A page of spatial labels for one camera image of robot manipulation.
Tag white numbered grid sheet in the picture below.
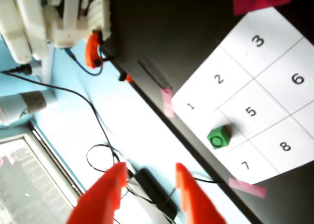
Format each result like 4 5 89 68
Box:
171 6 314 185

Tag thin black cable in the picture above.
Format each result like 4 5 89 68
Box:
190 175 225 185
1 63 129 176

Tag pink tape piece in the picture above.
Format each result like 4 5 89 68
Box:
228 177 267 198
160 87 175 118
232 0 293 15

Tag grey window frame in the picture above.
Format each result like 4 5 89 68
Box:
0 122 85 224

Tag black power adapter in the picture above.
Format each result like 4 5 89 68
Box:
133 168 179 220

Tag green cube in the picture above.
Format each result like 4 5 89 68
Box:
207 125 232 150

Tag blue cable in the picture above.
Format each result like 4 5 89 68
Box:
64 49 103 77

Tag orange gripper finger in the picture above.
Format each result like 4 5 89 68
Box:
66 162 129 224
175 163 227 224

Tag pale tube brown band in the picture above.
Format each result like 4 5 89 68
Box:
0 90 58 124

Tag orange black table clamp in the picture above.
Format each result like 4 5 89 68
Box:
85 30 104 69
118 72 133 84

